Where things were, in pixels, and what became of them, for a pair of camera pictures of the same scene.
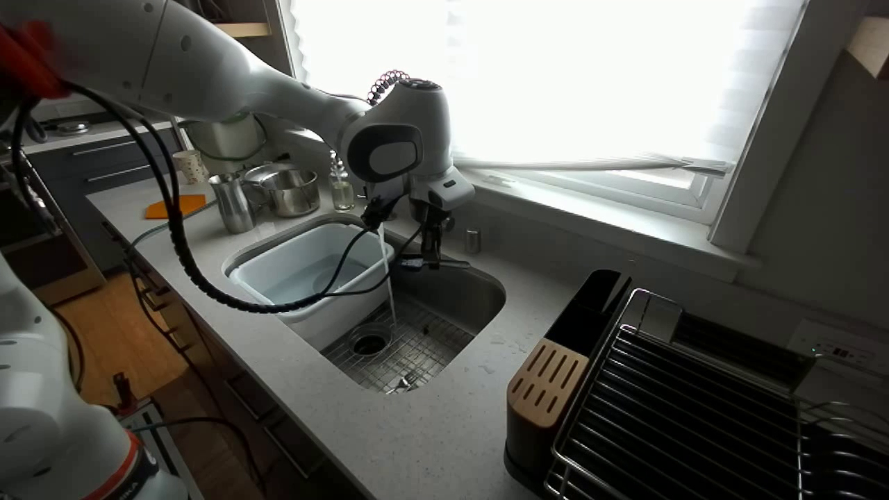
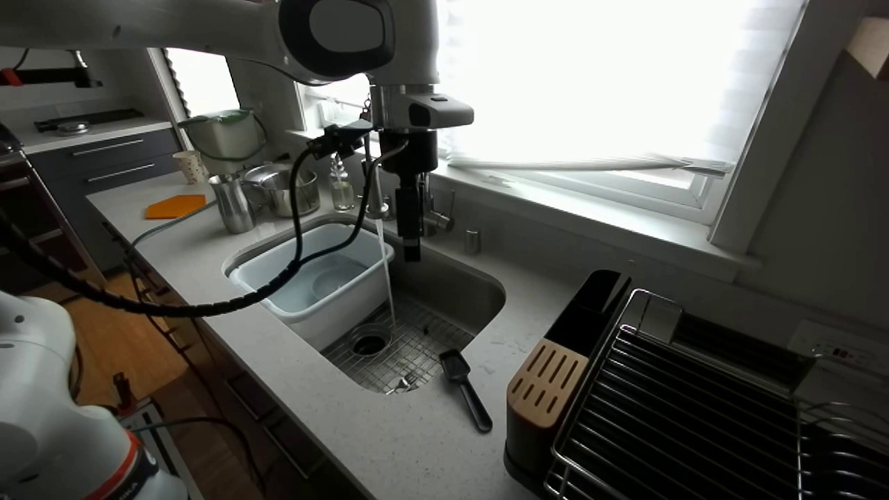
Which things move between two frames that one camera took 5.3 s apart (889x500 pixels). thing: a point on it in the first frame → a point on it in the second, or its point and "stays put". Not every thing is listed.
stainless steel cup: (237, 203) stays put
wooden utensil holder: (545, 383) stays put
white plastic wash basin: (328, 281) stays put
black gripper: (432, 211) → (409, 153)
